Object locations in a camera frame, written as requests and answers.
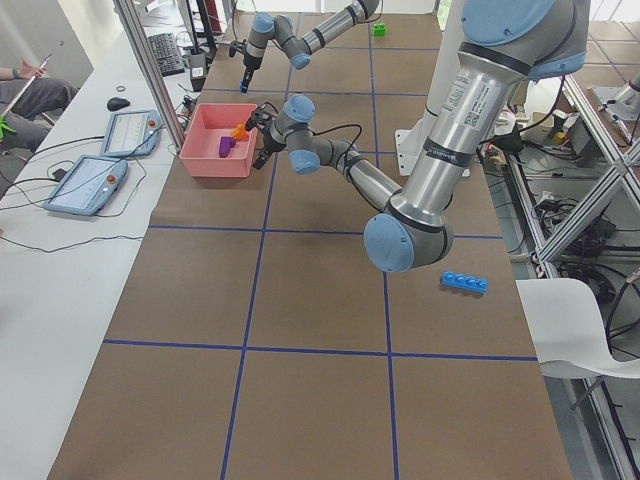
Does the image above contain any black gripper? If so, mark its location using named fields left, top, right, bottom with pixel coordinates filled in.
left=229, top=39, right=264, bottom=81
left=244, top=102, right=286, bottom=170

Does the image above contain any aluminium frame post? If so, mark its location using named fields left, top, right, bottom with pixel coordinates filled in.
left=113, top=0, right=185, bottom=152

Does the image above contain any long blue studded block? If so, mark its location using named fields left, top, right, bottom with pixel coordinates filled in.
left=440, top=271, right=489, bottom=295

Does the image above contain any orange toy block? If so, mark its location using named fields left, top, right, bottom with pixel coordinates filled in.
left=230, top=124, right=249, bottom=141

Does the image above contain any pink plastic box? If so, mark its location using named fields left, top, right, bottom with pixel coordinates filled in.
left=179, top=103, right=257, bottom=178

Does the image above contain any teach pendant far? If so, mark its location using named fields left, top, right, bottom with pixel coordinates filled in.
left=100, top=110, right=163, bottom=158

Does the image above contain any white curved chair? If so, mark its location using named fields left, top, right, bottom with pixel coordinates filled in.
left=516, top=278, right=639, bottom=379

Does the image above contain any black keyboard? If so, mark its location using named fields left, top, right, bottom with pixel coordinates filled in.
left=147, top=33, right=185, bottom=77

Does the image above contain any black computer mouse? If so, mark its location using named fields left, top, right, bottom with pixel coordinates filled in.
left=106, top=97, right=130, bottom=112

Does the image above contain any teach pendant near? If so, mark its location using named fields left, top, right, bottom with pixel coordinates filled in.
left=43, top=155, right=129, bottom=216

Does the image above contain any green toy block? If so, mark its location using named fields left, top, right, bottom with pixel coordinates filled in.
left=372, top=22, right=388, bottom=37

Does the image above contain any teach pendant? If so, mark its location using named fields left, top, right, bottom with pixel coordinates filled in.
left=100, top=110, right=163, bottom=158
left=43, top=155, right=129, bottom=216

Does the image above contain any purple curved block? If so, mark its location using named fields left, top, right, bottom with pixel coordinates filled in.
left=218, top=136, right=237, bottom=158

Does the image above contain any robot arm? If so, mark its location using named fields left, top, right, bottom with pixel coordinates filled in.
left=245, top=1, right=590, bottom=272
left=229, top=0, right=380, bottom=93

